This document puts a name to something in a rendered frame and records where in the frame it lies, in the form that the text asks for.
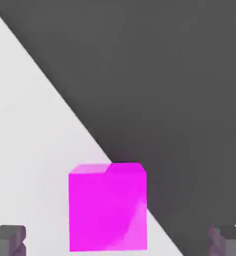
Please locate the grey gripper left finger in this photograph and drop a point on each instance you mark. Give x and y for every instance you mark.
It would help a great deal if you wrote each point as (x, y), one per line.
(3, 242)

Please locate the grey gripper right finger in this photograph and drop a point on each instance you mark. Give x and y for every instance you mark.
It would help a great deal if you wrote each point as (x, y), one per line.
(230, 243)

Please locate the small magenta cube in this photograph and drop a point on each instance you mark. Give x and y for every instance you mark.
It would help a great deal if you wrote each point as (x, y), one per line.
(105, 210)

